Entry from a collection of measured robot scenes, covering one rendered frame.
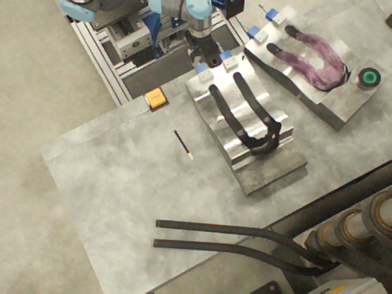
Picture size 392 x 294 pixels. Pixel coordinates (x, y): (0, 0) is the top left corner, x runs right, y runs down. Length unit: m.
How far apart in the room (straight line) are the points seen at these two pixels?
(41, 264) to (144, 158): 1.10
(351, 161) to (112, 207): 0.93
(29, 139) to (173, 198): 1.32
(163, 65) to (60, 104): 0.68
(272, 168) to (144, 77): 1.12
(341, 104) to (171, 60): 1.14
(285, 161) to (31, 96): 1.73
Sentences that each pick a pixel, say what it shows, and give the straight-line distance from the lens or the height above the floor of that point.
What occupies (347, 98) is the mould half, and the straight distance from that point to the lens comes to 1.84.
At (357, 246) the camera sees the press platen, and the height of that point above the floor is 1.29.
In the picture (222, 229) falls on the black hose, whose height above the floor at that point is 0.89.
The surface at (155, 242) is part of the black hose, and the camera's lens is 1.74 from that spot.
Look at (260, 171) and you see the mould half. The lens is 1.74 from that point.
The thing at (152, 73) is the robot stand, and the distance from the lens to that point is 2.62.
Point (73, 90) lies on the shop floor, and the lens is 2.91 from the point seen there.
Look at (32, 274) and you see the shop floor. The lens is 2.73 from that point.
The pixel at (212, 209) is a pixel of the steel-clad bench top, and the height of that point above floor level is 0.80.
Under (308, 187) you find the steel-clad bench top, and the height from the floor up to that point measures 0.80.
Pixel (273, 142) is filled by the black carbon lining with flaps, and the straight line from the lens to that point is 1.76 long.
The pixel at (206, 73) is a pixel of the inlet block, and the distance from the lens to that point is 1.81.
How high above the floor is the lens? 2.55
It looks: 73 degrees down
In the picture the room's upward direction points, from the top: 10 degrees counter-clockwise
